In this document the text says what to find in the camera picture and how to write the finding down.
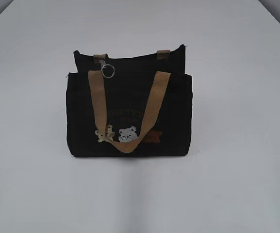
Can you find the black canvas tote bag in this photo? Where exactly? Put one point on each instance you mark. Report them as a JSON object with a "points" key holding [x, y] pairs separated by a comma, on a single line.
{"points": [[127, 83]]}

